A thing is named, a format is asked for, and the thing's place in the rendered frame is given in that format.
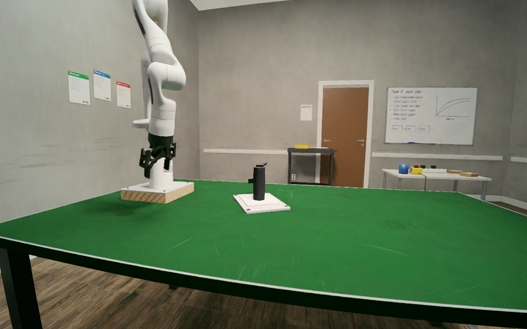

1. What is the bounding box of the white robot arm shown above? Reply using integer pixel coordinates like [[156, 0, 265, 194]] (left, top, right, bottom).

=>
[[132, 0, 186, 190]]

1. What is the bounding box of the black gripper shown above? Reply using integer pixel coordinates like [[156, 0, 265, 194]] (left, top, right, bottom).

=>
[[139, 132, 176, 179]]

